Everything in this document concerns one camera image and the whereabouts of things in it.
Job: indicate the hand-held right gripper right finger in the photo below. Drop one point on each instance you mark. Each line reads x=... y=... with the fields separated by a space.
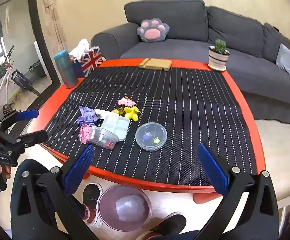
x=213 y=170

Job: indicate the person's left shoe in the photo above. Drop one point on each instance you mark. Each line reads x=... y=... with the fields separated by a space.
x=91 y=195

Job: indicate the clear plastic bag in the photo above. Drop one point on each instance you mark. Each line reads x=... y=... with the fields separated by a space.
x=129 y=207

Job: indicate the black white striped mat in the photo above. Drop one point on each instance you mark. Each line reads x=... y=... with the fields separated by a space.
x=185 y=110

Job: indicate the red table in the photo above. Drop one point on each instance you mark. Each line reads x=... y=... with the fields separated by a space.
x=49 y=110

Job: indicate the clear round lid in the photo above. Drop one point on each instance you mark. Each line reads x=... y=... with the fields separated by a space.
x=151 y=136

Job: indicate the white tissue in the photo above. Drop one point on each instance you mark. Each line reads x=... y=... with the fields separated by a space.
x=81 y=47

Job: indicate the potted cactus in striped pot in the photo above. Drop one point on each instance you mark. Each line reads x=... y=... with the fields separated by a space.
x=218 y=58

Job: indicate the pink toy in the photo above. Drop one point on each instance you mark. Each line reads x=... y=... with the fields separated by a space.
x=126 y=102

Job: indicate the grey pink paw pillow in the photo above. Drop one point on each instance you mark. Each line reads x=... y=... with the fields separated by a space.
x=152 y=32

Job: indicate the amber turtle toy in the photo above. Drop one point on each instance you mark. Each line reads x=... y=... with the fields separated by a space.
x=117 y=111

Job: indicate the person's shoe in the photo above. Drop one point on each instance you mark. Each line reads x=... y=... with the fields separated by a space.
x=170 y=221
x=91 y=195

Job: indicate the black framed glass panel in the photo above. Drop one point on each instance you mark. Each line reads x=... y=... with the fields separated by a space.
x=46 y=52

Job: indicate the union jack flag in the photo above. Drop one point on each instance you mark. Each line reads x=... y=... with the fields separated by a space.
x=91 y=62

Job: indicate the pink bicycle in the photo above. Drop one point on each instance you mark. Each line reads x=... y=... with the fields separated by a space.
x=5 y=80

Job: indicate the woven wall hanging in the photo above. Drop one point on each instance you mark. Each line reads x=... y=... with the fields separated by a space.
x=51 y=10

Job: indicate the dark grey sofa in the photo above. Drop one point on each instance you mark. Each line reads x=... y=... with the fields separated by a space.
x=185 y=47

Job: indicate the yellow duck toy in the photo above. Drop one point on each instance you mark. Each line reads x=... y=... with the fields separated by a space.
x=131 y=112

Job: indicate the purple trash bin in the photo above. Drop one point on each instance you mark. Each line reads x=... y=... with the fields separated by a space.
x=107 y=210

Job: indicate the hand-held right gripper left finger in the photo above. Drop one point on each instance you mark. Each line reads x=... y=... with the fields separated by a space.
x=81 y=166

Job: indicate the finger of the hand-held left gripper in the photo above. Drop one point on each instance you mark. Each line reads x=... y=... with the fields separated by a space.
x=33 y=137
x=27 y=115

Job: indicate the teal tumbler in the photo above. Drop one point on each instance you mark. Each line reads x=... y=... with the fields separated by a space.
x=65 y=70

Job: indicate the wooden stand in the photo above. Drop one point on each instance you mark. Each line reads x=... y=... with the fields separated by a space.
x=157 y=63

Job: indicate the white compartment box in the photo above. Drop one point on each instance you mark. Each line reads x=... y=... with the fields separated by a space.
x=116 y=126

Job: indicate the clear plastic container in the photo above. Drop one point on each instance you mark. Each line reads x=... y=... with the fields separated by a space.
x=102 y=137

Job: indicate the light grey cushion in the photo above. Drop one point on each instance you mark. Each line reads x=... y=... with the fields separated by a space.
x=287 y=61

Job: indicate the person's right shoe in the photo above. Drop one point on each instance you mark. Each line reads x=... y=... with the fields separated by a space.
x=170 y=221

